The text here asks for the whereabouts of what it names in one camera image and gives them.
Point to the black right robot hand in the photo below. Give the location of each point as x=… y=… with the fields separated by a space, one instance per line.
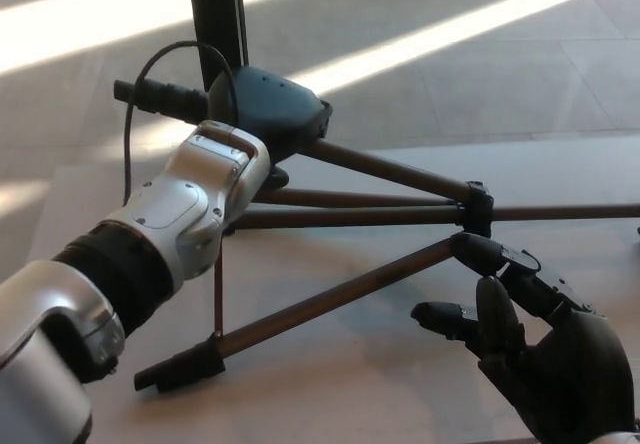
x=575 y=374

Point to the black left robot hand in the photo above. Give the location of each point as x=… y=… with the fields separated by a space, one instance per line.
x=270 y=104

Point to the black upright post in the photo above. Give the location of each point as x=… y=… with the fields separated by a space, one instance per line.
x=217 y=14

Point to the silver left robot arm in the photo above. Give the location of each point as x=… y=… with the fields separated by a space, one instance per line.
x=190 y=204

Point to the brown black camera tripod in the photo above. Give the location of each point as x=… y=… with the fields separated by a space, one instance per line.
x=350 y=291

